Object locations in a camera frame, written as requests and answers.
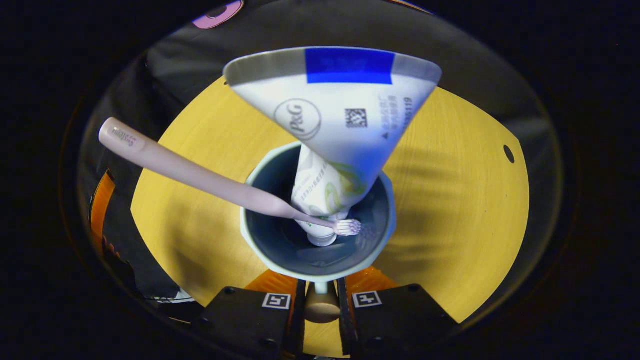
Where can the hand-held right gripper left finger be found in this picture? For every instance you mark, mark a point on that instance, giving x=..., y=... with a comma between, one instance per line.
x=250, y=325

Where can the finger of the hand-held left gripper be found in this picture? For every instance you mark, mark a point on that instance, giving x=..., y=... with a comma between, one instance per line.
x=101, y=210

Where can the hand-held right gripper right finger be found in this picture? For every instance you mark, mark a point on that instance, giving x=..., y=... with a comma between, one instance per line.
x=395, y=320

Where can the pale pink toothbrush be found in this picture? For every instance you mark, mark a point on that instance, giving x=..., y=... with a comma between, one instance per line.
x=175, y=162

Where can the white toothpaste tube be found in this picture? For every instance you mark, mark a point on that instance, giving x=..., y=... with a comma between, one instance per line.
x=350, y=130

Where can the wooden desktop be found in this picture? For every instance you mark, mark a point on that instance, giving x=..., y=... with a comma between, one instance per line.
x=450, y=210

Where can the black backdrop cloth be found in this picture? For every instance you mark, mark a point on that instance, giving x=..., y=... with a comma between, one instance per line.
x=190, y=60

